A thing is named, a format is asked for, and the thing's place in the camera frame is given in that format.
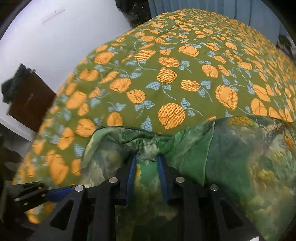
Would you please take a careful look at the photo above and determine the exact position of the green landscape print jacket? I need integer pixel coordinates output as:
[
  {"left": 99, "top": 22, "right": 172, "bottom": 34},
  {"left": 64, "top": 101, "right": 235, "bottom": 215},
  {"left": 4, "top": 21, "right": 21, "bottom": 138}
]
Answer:
[{"left": 81, "top": 116, "right": 295, "bottom": 240}]

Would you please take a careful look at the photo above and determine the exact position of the dark brown wooden cabinet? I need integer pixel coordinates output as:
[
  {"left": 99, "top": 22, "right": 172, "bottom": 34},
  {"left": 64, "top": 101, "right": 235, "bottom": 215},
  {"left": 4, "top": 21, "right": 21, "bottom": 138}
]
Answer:
[{"left": 8, "top": 71, "right": 56, "bottom": 132}]

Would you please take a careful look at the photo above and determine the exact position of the dark cloth on cabinet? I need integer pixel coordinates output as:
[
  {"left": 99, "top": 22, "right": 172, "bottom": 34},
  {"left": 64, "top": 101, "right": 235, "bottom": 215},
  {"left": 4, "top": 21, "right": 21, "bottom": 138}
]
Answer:
[{"left": 1, "top": 63, "right": 34, "bottom": 104}]

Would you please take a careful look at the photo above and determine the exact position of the green orange floral bedspread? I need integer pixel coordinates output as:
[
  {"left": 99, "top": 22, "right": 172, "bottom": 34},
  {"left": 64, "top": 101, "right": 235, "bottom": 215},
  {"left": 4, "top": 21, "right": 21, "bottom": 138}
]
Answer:
[{"left": 14, "top": 9, "right": 295, "bottom": 187}]

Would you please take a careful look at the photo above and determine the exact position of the dark hanging bag with hat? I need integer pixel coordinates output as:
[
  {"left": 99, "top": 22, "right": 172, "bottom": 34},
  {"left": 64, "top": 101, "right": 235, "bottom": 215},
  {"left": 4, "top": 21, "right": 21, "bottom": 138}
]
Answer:
[{"left": 115, "top": 0, "right": 152, "bottom": 28}]

